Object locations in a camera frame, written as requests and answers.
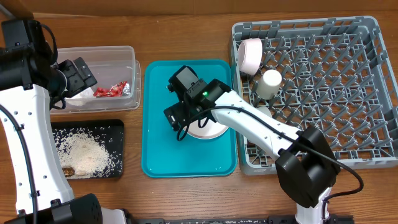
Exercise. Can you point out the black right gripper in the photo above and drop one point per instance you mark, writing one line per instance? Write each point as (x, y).
(176, 108)

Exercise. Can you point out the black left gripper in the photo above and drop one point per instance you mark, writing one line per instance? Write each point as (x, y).
(78, 83)

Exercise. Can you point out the white tissue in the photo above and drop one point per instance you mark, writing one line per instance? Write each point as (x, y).
(81, 98)

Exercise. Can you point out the red snack wrapper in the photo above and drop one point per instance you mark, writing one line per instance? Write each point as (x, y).
(117, 90)

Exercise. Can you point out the pink plate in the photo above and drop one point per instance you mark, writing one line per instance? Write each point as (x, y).
(210, 131)

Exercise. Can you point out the rice pile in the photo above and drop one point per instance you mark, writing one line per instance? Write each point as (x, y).
(88, 153)

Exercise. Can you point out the pink small bowl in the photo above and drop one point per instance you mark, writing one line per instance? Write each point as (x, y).
(249, 56)

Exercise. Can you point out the metal bowl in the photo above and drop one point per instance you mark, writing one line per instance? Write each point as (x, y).
(265, 110)

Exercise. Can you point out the white paper cup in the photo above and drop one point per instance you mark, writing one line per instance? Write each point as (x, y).
(268, 85)

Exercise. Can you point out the brown food piece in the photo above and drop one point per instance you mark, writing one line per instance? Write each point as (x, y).
(68, 171)

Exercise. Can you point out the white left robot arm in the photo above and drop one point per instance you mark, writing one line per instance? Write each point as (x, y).
(32, 83)

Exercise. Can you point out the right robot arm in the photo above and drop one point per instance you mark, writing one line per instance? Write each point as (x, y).
(303, 159)

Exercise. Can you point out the grey dishwasher rack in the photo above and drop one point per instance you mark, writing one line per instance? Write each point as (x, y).
(336, 76)

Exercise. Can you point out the clear plastic bin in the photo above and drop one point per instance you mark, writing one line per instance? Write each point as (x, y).
(110, 65)

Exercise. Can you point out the black tray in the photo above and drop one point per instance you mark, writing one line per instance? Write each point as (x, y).
(112, 128)

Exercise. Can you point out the teal plastic tray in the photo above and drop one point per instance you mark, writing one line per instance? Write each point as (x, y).
(163, 156)

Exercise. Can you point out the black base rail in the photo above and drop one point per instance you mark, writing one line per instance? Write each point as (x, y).
(242, 220)

